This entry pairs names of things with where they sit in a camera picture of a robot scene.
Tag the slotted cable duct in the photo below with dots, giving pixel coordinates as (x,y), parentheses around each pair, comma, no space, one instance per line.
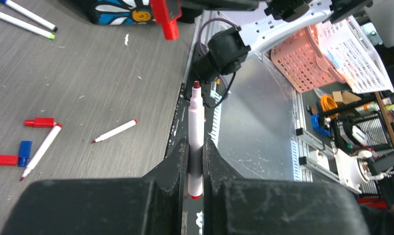
(214,134)

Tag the black daisy cloth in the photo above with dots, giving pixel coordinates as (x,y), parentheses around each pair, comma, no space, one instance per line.
(116,12)

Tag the red pen cap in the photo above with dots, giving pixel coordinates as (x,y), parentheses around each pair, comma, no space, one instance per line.
(169,28)
(40,122)
(9,160)

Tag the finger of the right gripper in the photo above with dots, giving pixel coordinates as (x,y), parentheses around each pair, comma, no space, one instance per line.
(174,10)

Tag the blue capped white pen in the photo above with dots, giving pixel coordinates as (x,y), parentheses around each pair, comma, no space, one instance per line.
(30,15)

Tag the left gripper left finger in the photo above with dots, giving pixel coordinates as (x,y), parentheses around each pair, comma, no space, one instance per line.
(149,205)

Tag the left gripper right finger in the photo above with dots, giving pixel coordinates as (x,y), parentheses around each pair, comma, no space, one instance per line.
(234,205)

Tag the white plastic basket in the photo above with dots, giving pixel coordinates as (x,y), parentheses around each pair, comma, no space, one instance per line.
(352,54)

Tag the pink plastic basket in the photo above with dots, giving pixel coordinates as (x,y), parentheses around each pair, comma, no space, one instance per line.
(302,63)

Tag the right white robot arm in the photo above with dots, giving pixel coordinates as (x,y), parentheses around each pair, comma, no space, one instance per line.
(261,29)

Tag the green white pen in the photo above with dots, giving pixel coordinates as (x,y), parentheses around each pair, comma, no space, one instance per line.
(27,26)

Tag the blue pen cap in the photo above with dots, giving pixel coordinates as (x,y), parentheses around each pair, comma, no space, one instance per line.
(24,153)

